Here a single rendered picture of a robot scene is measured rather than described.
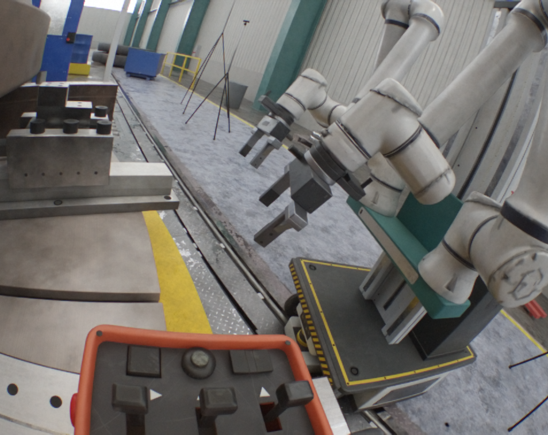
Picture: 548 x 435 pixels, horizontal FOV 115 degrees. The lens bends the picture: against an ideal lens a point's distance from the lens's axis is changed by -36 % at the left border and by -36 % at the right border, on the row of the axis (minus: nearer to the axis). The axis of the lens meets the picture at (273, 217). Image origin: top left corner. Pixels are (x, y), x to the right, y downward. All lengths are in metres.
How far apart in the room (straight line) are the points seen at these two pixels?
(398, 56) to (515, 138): 0.46
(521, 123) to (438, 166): 0.58
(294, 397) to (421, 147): 0.39
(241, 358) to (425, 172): 0.38
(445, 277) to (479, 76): 0.50
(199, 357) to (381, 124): 0.39
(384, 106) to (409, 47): 0.56
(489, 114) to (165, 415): 1.16
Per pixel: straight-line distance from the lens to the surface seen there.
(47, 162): 1.16
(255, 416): 0.25
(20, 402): 0.38
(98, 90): 2.40
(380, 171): 1.07
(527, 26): 0.77
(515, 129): 1.00
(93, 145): 1.13
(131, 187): 1.32
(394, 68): 0.92
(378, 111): 0.44
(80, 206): 1.27
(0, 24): 0.81
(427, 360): 1.28
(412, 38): 1.00
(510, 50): 0.72
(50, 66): 5.39
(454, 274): 0.77
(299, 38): 9.48
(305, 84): 0.85
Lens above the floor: 1.02
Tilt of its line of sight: 27 degrees down
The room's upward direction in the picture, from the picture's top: 22 degrees clockwise
